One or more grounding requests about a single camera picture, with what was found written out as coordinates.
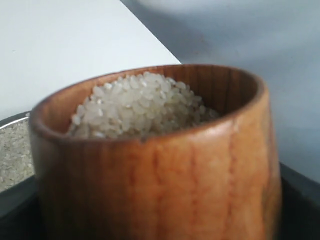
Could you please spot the white fabric backdrop curtain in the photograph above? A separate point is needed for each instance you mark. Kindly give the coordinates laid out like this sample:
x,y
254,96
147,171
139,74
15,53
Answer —
x,y
277,39

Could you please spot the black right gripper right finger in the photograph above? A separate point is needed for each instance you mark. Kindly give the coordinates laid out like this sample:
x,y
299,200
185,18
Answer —
x,y
300,216

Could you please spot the rice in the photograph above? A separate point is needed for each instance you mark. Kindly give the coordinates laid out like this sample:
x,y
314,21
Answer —
x,y
139,105
13,155

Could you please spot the round metal tray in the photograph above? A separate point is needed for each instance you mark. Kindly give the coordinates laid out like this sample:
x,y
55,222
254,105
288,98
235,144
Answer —
x,y
10,120

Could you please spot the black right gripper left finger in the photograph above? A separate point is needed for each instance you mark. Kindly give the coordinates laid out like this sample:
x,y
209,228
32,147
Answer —
x,y
20,215

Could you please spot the rice in metal tray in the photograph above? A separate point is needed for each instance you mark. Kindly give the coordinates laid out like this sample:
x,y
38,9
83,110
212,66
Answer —
x,y
13,155

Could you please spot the brown wooden cup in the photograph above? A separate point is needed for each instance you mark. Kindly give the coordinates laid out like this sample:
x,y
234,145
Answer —
x,y
220,181

